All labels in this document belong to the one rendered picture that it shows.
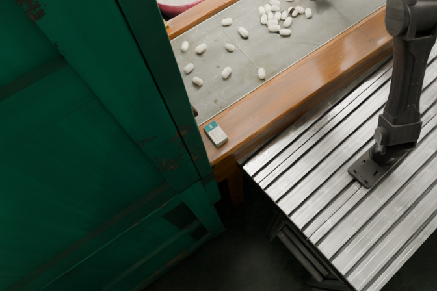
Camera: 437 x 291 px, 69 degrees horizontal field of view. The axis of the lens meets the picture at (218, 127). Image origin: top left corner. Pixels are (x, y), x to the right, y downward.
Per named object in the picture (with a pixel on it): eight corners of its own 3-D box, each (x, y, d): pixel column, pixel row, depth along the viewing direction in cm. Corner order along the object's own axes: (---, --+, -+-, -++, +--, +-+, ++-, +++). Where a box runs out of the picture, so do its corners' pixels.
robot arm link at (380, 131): (378, 124, 73) (387, 146, 71) (415, 117, 73) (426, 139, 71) (369, 135, 79) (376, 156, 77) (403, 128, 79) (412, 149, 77)
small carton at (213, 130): (228, 139, 79) (227, 137, 78) (216, 147, 79) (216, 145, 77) (214, 123, 82) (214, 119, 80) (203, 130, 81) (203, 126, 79)
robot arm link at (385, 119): (376, 137, 78) (393, -1, 62) (402, 132, 78) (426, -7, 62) (389, 151, 73) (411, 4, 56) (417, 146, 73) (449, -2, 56)
